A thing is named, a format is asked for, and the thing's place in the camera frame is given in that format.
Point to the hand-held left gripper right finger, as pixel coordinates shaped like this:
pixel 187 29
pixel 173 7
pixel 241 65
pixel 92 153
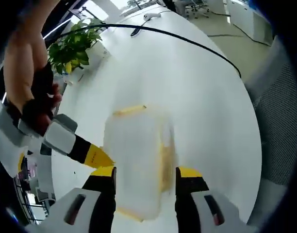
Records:
pixel 192 194

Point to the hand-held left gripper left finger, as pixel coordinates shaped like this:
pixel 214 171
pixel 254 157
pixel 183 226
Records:
pixel 92 201

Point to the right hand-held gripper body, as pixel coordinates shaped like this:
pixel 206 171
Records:
pixel 6 131

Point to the green potted plant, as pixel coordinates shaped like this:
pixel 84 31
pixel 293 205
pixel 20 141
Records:
pixel 73 48

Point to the small black table device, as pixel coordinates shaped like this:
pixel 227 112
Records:
pixel 136 31

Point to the white plant pot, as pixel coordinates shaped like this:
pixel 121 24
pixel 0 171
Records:
pixel 98 52

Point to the white cabinet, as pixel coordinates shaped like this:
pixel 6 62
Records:
pixel 248 19

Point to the person's right hand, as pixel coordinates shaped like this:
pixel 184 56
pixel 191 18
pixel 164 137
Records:
pixel 43 104

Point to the small white table device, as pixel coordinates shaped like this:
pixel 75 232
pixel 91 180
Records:
pixel 152 16

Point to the clear container with yellow buckles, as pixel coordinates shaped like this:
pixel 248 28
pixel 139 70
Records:
pixel 136 150

